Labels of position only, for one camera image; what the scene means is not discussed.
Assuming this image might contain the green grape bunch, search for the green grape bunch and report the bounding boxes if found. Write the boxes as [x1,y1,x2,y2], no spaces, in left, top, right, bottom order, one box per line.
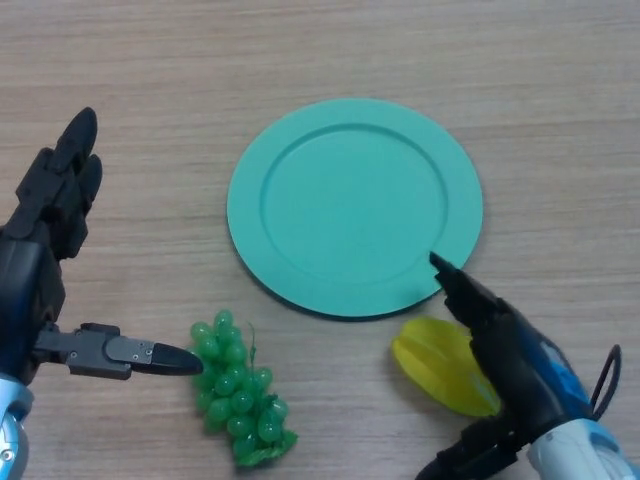
[188,309,299,469]

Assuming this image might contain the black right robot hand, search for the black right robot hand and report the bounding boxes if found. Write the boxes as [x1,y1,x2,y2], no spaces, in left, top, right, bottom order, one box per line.
[413,251,596,480]

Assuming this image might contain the yellow starfruit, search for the yellow starfruit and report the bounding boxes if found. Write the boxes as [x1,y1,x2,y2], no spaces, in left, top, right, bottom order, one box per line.
[390,316,503,419]

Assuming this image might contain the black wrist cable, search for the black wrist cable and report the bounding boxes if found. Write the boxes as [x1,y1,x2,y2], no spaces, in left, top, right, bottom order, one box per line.
[589,343,623,421]

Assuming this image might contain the teal round plate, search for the teal round plate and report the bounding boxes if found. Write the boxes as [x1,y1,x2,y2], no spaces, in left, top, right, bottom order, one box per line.
[226,97,485,321]

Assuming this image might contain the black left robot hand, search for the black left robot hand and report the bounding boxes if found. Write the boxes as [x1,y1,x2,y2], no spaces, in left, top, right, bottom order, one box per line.
[0,106,205,387]

